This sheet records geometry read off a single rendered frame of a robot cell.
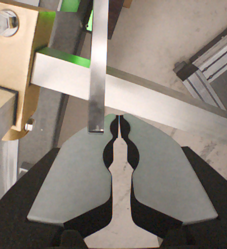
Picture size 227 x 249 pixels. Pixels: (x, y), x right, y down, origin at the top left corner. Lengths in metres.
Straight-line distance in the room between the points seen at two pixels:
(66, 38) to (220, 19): 0.93
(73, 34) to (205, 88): 0.73
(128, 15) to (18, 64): 0.88
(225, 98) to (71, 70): 0.90
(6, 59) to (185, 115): 0.17
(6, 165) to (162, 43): 0.88
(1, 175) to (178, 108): 0.59
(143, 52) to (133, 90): 0.87
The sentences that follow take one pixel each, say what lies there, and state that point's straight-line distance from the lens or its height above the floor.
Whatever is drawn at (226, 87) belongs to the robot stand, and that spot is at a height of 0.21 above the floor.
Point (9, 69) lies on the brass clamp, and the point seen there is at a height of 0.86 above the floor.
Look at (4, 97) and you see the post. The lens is 0.18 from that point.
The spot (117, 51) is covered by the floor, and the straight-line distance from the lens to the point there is 1.03.
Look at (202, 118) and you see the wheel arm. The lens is 0.21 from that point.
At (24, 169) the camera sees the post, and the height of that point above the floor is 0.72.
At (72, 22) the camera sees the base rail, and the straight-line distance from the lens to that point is 0.32.
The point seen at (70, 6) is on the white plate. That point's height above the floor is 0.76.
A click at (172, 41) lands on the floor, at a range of 1.07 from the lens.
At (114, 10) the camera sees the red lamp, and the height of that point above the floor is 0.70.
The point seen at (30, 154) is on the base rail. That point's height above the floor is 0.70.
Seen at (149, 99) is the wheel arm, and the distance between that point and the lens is 0.18.
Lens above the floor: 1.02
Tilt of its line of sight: 59 degrees down
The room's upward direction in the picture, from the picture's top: 178 degrees counter-clockwise
